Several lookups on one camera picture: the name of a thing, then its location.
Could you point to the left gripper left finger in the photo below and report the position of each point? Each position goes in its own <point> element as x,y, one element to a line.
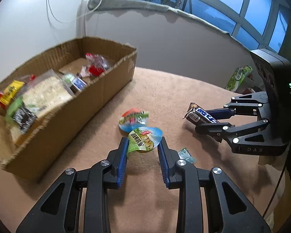
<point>58,209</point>

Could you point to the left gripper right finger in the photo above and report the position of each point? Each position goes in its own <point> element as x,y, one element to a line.
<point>228,209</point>

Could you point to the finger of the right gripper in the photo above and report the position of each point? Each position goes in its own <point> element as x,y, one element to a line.
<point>222,113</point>
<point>215,130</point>

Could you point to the Snickers bar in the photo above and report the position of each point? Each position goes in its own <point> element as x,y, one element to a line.
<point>75,83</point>
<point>197,115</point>

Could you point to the green jelly cup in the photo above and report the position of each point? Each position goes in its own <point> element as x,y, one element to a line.
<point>144,139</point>

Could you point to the red jelly cup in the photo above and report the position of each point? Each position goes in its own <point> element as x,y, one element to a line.
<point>132,119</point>

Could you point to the black snack packet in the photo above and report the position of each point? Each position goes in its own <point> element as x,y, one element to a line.
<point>24,118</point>

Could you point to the cracker pack clear wrapper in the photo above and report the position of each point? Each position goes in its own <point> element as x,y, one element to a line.
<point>46,93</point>

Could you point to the yellow snack packet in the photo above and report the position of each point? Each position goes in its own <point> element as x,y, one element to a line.
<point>11,91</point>

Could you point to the red-end clear snack bag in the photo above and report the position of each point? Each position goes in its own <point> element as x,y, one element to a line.
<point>96,65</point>

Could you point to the green snack packet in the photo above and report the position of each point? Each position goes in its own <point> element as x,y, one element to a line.
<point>14,106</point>

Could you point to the white gloved right hand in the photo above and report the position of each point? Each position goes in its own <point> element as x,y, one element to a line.
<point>274,161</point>

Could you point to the green white paper bag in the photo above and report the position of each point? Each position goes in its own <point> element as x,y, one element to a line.
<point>238,77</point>

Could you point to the brown cardboard box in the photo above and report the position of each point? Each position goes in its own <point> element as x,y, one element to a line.
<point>32,158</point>

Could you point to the grey sill cloth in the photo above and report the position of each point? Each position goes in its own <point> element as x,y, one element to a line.
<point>105,5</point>

